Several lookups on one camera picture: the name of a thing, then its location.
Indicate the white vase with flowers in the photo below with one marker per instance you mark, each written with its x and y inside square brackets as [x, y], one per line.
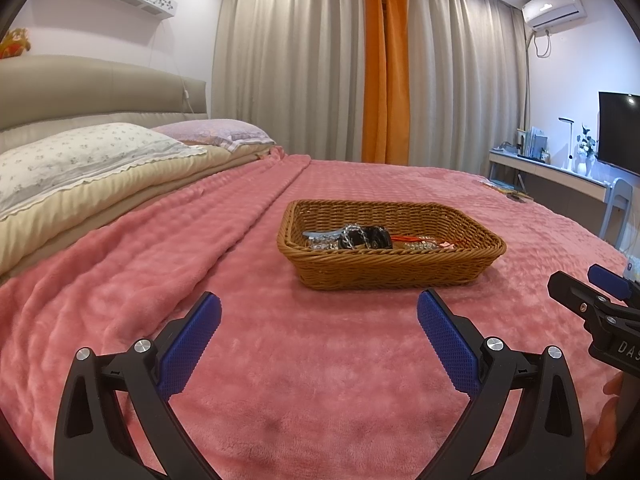
[586, 142]

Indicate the black television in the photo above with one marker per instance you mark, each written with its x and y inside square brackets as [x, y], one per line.
[620, 130]

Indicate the grey curtain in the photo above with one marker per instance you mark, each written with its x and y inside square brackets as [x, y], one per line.
[460, 60]
[290, 60]

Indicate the orange plush toy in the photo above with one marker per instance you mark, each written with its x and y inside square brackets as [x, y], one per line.
[15, 42]

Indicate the brown wicker basket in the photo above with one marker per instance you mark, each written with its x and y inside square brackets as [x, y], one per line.
[390, 270]

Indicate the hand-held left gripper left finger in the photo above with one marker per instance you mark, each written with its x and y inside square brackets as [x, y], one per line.
[192, 350]

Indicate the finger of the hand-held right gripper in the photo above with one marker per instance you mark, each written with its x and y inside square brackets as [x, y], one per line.
[567, 290]
[607, 280]

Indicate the white desk lamp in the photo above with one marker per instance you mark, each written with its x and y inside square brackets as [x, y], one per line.
[571, 145]

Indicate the beige padded headboard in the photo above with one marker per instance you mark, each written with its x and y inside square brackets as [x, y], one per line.
[75, 85]

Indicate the beige quilt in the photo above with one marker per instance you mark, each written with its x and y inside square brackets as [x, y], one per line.
[125, 195]

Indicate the lilac pillow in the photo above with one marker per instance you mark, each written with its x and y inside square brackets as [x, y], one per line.
[215, 130]

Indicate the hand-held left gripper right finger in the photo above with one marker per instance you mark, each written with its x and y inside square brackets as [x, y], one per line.
[445, 345]

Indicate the white floral pillow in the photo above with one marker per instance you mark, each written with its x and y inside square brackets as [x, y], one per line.
[75, 155]

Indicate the white desk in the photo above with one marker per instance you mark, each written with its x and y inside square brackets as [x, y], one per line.
[550, 170]

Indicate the person's right hand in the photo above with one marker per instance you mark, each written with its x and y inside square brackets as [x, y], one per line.
[605, 425]

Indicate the white air conditioner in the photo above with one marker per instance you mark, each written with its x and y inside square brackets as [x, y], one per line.
[552, 7]

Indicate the booklets on bed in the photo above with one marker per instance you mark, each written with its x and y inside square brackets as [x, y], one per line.
[505, 189]

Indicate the grey chair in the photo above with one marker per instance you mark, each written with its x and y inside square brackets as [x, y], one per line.
[617, 192]

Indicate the row of books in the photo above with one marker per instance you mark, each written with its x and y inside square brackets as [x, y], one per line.
[535, 142]

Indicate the orange curtain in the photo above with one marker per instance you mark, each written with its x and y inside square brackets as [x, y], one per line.
[375, 85]

